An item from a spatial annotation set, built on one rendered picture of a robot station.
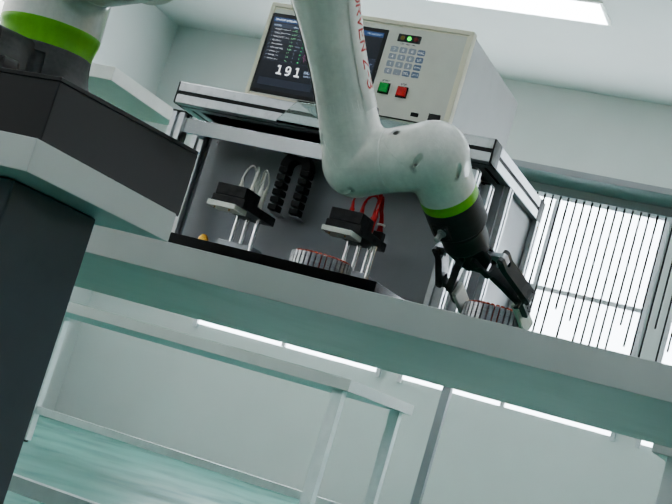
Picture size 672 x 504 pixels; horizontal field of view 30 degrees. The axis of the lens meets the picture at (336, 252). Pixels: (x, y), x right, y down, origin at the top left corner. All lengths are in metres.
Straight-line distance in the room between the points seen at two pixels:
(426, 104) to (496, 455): 6.42
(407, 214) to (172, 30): 8.05
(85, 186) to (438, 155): 0.59
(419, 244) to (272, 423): 6.85
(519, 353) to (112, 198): 0.63
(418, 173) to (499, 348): 0.29
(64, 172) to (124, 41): 8.43
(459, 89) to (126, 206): 0.96
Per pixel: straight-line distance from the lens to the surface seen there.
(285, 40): 2.54
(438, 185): 1.88
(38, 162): 1.43
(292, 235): 2.53
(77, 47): 1.62
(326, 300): 1.92
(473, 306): 2.10
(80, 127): 1.50
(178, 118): 2.54
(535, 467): 8.61
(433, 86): 2.39
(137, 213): 1.60
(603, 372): 1.79
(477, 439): 8.72
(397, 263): 2.44
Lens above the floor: 0.54
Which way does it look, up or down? 8 degrees up
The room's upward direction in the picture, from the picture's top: 17 degrees clockwise
